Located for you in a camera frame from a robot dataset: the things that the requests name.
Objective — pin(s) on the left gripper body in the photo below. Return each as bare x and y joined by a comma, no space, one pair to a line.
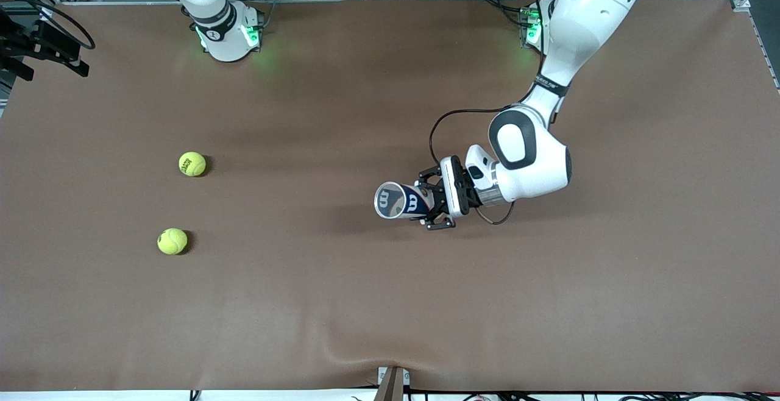
464,192

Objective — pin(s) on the white blue tennis ball can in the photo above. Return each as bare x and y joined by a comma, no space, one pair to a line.
396,201

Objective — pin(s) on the yellow Roland Garros tennis ball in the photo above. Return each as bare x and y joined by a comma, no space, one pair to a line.
192,164

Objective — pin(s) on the yellow Wilson tennis ball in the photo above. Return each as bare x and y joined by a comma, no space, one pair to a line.
172,241

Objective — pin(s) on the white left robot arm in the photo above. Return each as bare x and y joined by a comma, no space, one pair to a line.
530,169

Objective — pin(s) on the brown table mat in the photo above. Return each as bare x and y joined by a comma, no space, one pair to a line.
390,297

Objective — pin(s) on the aluminium table edge rail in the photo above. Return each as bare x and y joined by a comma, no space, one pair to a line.
122,3

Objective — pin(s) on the metal clamp bracket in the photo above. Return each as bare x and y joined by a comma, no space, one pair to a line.
393,386

